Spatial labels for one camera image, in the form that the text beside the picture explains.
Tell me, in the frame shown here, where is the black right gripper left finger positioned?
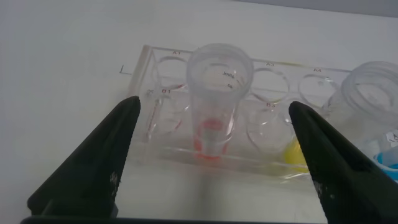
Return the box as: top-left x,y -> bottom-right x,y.
27,95 -> 141,218

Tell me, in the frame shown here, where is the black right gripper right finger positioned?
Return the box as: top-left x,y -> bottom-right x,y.
288,101 -> 398,224

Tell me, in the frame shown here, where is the test tube with yellow pigment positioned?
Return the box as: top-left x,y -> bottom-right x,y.
284,61 -> 398,174

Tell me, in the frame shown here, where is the test tube with red pigment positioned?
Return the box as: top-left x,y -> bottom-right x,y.
186,43 -> 254,161

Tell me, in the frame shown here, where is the clear acrylic test tube rack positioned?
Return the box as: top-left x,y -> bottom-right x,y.
127,45 -> 398,184

